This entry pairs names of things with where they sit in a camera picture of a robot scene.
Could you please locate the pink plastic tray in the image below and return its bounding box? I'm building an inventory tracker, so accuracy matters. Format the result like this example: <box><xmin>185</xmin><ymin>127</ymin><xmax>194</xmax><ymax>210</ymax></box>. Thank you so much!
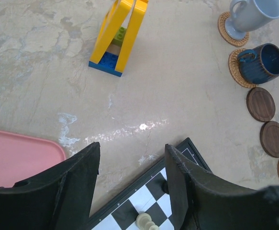
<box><xmin>0</xmin><ymin>130</ymin><xmax>66</xmax><ymax>188</ymax></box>

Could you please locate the white chess piece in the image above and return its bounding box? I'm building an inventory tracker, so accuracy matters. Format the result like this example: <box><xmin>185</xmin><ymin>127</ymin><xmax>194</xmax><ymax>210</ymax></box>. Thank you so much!
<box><xmin>135</xmin><ymin>213</ymin><xmax>159</xmax><ymax>230</ymax></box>

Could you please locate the black white chessboard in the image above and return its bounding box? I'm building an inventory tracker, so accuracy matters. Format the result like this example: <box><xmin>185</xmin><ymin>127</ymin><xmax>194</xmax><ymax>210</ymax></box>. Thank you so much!
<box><xmin>88</xmin><ymin>137</ymin><xmax>212</xmax><ymax>230</ymax></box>

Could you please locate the yellow blue block structure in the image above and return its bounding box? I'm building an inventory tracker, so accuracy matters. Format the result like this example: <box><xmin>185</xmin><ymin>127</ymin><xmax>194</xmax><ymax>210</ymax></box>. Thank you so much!
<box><xmin>88</xmin><ymin>0</ymin><xmax>149</xmax><ymax>77</ymax></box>

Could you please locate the light blue cup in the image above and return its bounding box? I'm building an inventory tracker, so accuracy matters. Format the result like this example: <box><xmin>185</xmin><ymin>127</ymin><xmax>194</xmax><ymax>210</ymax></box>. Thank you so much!
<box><xmin>224</xmin><ymin>0</ymin><xmax>279</xmax><ymax>40</ymax></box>

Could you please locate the woven rattan coaster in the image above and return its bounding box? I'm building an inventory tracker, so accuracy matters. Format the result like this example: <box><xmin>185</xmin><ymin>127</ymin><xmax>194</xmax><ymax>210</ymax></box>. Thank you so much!
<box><xmin>228</xmin><ymin>48</ymin><xmax>258</xmax><ymax>89</ymax></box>
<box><xmin>218</xmin><ymin>11</ymin><xmax>249</xmax><ymax>47</ymax></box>

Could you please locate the dark wooden coaster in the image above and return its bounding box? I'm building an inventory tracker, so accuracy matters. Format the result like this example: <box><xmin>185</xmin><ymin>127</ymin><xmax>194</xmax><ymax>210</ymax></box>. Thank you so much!
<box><xmin>246</xmin><ymin>87</ymin><xmax>276</xmax><ymax>122</ymax></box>
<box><xmin>260</xmin><ymin>121</ymin><xmax>279</xmax><ymax>158</ymax></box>

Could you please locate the black chess piece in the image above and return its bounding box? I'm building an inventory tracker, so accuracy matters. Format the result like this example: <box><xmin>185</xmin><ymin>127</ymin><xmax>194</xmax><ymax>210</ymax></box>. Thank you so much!
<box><xmin>162</xmin><ymin>181</ymin><xmax>169</xmax><ymax>195</ymax></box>

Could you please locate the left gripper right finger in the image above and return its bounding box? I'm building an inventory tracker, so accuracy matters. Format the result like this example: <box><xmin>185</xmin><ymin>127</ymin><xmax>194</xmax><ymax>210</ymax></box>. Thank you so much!
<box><xmin>165</xmin><ymin>144</ymin><xmax>279</xmax><ymax>230</ymax></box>

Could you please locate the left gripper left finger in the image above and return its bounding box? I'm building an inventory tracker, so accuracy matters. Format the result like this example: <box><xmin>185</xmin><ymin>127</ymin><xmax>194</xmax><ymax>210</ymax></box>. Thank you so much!
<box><xmin>0</xmin><ymin>142</ymin><xmax>100</xmax><ymax>230</ymax></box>

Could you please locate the dark blue cup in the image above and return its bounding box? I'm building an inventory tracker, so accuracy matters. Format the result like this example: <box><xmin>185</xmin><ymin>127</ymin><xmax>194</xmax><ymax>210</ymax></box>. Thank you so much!
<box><xmin>237</xmin><ymin>43</ymin><xmax>279</xmax><ymax>84</ymax></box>

